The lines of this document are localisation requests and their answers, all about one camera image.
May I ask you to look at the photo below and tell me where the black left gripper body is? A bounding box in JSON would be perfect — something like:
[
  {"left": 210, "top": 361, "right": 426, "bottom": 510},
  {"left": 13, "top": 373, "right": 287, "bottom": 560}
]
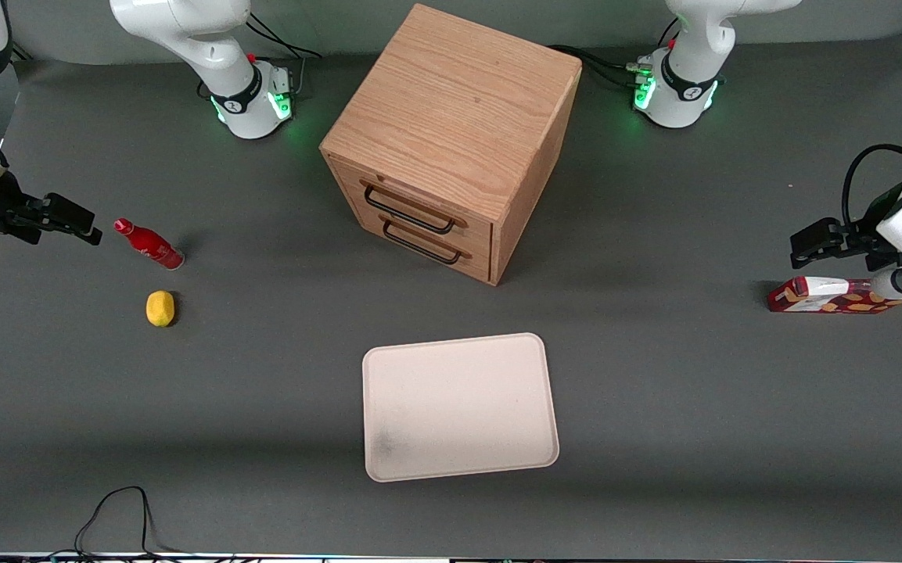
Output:
[{"left": 842, "top": 219, "right": 902, "bottom": 271}]

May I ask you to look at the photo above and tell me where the red coke bottle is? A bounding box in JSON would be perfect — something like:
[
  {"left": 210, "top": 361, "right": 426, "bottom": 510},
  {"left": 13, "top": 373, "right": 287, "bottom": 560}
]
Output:
[{"left": 113, "top": 218, "right": 185, "bottom": 271}]

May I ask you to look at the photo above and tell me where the cream plastic tray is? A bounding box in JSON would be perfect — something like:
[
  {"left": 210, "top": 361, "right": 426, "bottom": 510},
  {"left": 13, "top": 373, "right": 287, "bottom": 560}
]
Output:
[{"left": 361, "top": 332, "right": 560, "bottom": 483}]

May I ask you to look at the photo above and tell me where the red tartan cookie box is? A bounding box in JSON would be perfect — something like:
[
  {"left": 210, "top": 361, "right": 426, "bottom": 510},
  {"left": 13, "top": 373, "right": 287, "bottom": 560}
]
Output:
[{"left": 767, "top": 275, "right": 902, "bottom": 314}]

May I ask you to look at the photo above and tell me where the yellow lemon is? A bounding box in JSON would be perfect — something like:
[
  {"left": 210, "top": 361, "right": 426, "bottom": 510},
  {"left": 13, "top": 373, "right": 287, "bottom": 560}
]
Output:
[{"left": 145, "top": 290, "right": 177, "bottom": 328}]

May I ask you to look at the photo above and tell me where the wooden drawer front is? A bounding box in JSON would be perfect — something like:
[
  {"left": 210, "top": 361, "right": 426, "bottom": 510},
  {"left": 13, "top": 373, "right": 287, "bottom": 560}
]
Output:
[
  {"left": 351, "top": 203, "right": 494, "bottom": 282},
  {"left": 337, "top": 160, "right": 494, "bottom": 254}
]

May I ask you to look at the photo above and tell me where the wooden drawer cabinet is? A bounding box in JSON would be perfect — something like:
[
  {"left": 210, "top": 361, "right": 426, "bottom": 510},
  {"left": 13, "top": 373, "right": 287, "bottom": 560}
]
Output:
[{"left": 319, "top": 3, "right": 584, "bottom": 287}]

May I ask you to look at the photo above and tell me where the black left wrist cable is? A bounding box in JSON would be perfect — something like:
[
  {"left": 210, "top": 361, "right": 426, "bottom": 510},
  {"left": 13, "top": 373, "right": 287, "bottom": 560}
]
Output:
[{"left": 842, "top": 143, "right": 902, "bottom": 229}]

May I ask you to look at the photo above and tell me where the black right arm base cable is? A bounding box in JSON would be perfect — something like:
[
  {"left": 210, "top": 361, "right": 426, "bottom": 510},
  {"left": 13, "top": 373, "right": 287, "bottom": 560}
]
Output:
[{"left": 199, "top": 11, "right": 323, "bottom": 102}]

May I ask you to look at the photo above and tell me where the black arm base cable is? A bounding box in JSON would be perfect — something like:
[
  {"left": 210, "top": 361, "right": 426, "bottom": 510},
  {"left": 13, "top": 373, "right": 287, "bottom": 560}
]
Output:
[
  {"left": 548, "top": 16, "right": 683, "bottom": 91},
  {"left": 199, "top": 11, "right": 323, "bottom": 102}
]

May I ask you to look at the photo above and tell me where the thin black looped cable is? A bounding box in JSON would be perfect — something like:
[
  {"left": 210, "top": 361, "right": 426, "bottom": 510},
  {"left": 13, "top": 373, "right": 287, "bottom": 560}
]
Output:
[{"left": 52, "top": 486, "right": 187, "bottom": 561}]

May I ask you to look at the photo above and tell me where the black left arm base cable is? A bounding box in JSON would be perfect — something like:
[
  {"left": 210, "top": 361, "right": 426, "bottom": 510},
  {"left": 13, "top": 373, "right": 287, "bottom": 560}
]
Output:
[{"left": 548, "top": 16, "right": 683, "bottom": 91}]

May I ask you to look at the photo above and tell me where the black metal drawer handle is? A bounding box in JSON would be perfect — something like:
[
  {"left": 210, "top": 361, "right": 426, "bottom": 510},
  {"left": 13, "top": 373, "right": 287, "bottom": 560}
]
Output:
[
  {"left": 382, "top": 221, "right": 464, "bottom": 266},
  {"left": 363, "top": 184, "right": 458, "bottom": 235}
]

